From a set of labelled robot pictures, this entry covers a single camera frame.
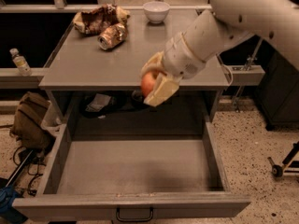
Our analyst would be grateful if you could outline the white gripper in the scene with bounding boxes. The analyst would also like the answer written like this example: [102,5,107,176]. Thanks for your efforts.
[140,32,206,107]

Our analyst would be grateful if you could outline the red apple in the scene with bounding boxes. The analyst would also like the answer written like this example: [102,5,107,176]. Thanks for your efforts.
[140,70,164,97]

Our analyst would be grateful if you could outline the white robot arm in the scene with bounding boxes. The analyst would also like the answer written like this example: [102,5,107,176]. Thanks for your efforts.
[141,0,299,106]

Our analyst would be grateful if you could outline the open grey top drawer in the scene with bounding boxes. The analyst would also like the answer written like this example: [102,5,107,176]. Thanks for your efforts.
[13,123,250,223]

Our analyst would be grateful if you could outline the crushed gold soda can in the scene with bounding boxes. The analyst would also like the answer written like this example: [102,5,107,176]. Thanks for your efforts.
[98,23,128,50]

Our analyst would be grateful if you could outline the white ceramic bowl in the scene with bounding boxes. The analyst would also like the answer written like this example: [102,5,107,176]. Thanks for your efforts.
[143,1,170,24]

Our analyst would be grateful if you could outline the dark bag under cabinet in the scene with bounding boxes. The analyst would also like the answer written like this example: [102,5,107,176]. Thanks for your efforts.
[79,91,127,119]

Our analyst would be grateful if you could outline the grey metal cabinet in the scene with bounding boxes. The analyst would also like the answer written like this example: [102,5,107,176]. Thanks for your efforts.
[38,8,231,123]

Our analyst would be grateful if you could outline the crumpled brown chip bag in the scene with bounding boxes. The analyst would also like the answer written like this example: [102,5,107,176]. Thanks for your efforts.
[73,4,130,35]

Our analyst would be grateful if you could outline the metal tripod stand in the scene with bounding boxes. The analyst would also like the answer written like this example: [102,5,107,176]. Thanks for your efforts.
[232,38,263,112]

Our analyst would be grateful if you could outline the clear plastic water bottle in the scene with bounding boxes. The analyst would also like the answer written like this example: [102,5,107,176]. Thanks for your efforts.
[9,49,32,77]

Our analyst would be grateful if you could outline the brown canvas backpack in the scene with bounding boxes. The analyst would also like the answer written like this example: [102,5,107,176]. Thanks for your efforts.
[10,91,54,149]

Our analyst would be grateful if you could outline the black wheeled stand leg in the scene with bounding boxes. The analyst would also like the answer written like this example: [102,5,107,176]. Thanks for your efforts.
[267,142,299,178]

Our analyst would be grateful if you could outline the blue object on floor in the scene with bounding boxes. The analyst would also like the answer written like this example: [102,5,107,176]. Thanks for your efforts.
[0,186,28,224]

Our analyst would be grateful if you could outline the white power cable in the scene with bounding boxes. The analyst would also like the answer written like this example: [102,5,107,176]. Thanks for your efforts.
[217,55,235,87]

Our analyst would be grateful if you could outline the black drawer handle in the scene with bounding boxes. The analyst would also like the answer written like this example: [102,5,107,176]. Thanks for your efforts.
[116,207,153,223]

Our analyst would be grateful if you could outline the black cables on floor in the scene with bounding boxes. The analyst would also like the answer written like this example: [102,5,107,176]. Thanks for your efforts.
[11,145,47,196]

